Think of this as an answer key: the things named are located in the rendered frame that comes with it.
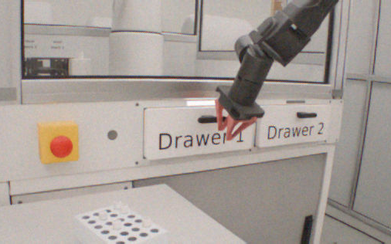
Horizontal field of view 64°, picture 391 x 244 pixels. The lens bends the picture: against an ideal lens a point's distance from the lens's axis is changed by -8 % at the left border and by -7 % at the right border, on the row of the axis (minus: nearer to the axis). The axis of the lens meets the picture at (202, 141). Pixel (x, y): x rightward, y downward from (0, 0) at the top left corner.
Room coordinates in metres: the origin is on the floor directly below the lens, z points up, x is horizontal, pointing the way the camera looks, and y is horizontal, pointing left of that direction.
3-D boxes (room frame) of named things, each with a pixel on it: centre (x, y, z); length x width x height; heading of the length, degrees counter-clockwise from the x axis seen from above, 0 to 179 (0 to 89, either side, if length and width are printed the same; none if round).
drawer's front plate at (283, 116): (0.95, -0.27, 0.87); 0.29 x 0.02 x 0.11; 122
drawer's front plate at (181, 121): (0.78, 0.00, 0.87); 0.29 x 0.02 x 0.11; 122
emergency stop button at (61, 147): (0.56, 0.25, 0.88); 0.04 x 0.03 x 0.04; 122
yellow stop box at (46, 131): (0.59, 0.27, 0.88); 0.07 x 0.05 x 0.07; 122
